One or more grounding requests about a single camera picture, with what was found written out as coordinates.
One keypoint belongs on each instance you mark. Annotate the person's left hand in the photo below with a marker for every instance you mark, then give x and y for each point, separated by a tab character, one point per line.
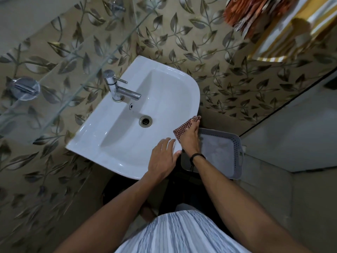
161	159

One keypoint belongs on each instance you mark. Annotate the person's right hand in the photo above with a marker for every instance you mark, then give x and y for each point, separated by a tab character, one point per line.
190	140

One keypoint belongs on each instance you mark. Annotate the person's left thumb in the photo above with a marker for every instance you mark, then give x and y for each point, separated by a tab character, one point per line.
177	156

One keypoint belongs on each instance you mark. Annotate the person's right fingers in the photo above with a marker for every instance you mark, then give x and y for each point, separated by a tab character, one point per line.
195	125

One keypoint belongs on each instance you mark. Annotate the red checkered cloth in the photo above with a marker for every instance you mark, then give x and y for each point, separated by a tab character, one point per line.
181	130

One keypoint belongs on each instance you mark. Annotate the person's right forearm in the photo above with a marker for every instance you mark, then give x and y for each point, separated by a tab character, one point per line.
237	205

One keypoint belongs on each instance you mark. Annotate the person's left forearm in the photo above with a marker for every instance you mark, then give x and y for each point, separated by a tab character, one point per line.
113	216

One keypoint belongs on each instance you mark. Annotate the black wristband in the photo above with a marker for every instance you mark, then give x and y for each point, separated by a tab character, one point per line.
197	155

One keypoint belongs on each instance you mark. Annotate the black trousers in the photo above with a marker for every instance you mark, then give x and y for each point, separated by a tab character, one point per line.
184	193

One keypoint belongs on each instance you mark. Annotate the grey plastic basket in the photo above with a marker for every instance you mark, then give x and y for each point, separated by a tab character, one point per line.
222	152

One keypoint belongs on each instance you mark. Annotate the white ceramic sink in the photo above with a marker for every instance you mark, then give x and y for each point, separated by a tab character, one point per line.
163	92

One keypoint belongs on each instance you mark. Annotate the metal sink drain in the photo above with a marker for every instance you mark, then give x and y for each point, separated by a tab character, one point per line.
145	121

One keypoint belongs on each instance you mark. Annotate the grey striped shirt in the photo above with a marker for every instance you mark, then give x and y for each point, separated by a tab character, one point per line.
181	234

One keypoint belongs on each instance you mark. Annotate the chrome faucet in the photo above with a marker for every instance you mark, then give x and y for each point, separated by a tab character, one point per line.
115	88

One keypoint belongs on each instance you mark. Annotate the white door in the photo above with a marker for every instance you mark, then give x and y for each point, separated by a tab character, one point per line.
294	129

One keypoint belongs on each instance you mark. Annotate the orange patterned towel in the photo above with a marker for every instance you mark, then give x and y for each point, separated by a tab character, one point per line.
250	13

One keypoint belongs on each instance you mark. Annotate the yellow striped towel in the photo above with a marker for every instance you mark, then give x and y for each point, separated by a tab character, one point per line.
287	31

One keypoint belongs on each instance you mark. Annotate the glass shelf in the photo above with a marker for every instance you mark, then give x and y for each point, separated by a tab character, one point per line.
65	73

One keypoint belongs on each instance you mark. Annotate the chrome shelf bracket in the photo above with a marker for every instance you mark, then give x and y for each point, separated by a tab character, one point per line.
117	5
25	88

